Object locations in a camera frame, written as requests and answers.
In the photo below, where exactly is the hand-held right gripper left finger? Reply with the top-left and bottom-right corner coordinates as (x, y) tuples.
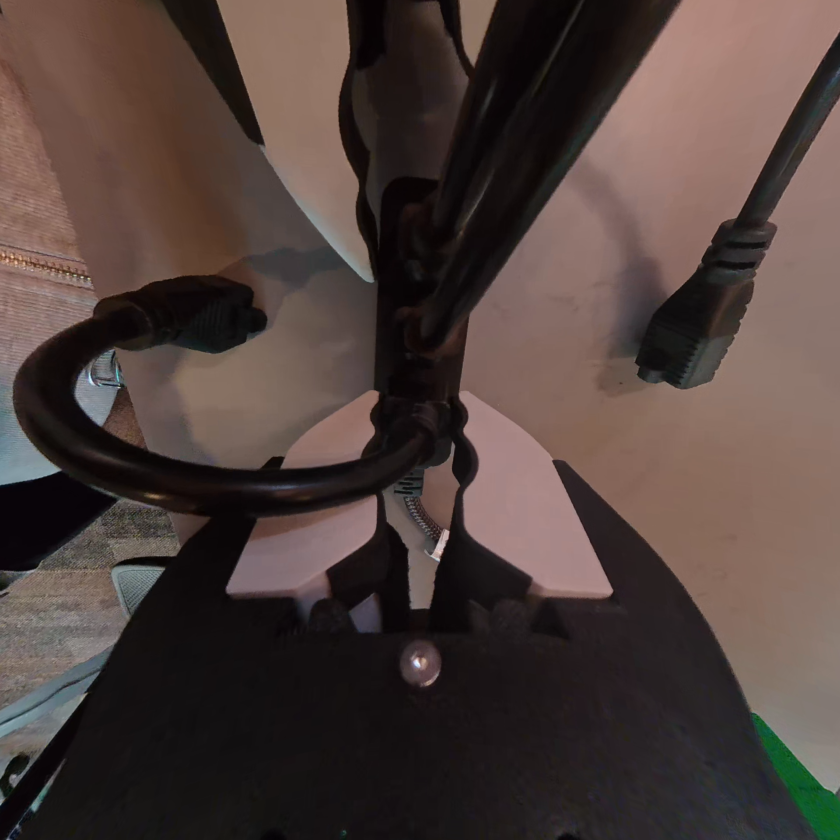
(226, 392), (395, 598)

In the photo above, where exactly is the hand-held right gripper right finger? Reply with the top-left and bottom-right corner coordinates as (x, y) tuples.
(453, 392), (614, 599)

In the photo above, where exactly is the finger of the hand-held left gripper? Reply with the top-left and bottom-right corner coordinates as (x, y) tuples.
(220, 0), (383, 284)
(438, 0), (480, 76)

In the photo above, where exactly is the grey mesh panel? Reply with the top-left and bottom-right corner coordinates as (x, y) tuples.
(110, 563), (168, 618)

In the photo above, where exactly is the green box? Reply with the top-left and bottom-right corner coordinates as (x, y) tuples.
(748, 712), (840, 795)

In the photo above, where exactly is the metal ring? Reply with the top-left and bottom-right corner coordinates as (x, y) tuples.
(88, 351), (126, 389)

